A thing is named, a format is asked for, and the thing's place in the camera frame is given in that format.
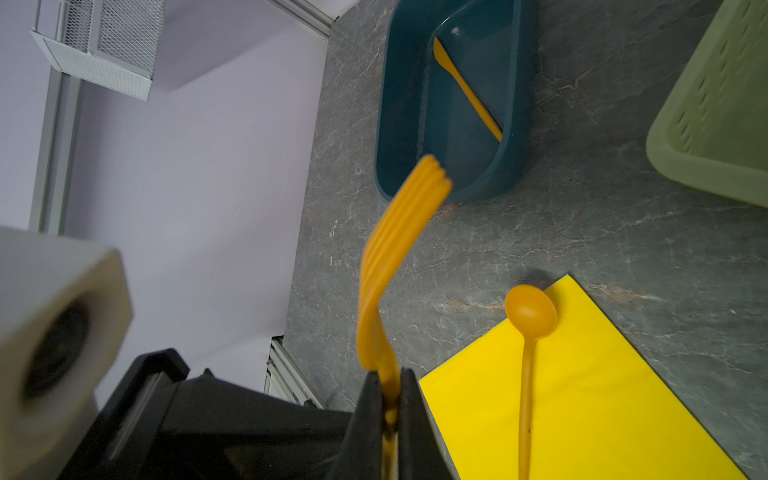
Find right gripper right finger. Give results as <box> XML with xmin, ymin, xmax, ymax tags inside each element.
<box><xmin>397</xmin><ymin>368</ymin><xmax>454</xmax><ymax>480</ymax></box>

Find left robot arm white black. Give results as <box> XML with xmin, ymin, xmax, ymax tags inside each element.
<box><xmin>1</xmin><ymin>227</ymin><xmax>351</xmax><ymax>479</ymax></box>

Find yellow paper napkin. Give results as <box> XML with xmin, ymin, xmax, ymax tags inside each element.
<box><xmin>420</xmin><ymin>276</ymin><xmax>742</xmax><ymax>479</ymax></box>

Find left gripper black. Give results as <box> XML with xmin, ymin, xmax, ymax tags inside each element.
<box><xmin>59</xmin><ymin>349</ymin><xmax>360</xmax><ymax>479</ymax></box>

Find orange plastic knife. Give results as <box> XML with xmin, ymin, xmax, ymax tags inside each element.
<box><xmin>433</xmin><ymin>37</ymin><xmax>503</xmax><ymax>142</ymax></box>

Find white mesh box basket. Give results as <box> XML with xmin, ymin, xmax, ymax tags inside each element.
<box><xmin>31</xmin><ymin>0</ymin><xmax>166</xmax><ymax>101</ymax></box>

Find orange plastic fork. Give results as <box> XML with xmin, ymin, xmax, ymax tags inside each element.
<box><xmin>357</xmin><ymin>155</ymin><xmax>452</xmax><ymax>479</ymax></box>

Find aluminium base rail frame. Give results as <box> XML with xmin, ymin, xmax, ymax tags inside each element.
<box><xmin>263</xmin><ymin>336</ymin><xmax>323</xmax><ymax>409</ymax></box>

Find dark teal plastic tub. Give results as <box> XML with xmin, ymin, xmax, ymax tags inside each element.
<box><xmin>374</xmin><ymin>1</ymin><xmax>538</xmax><ymax>202</ymax></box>

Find light green perforated basket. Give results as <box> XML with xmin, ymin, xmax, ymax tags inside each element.
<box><xmin>646</xmin><ymin>0</ymin><xmax>767</xmax><ymax>207</ymax></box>

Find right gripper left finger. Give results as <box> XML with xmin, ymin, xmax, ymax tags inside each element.
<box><xmin>326</xmin><ymin>372</ymin><xmax>384</xmax><ymax>480</ymax></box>

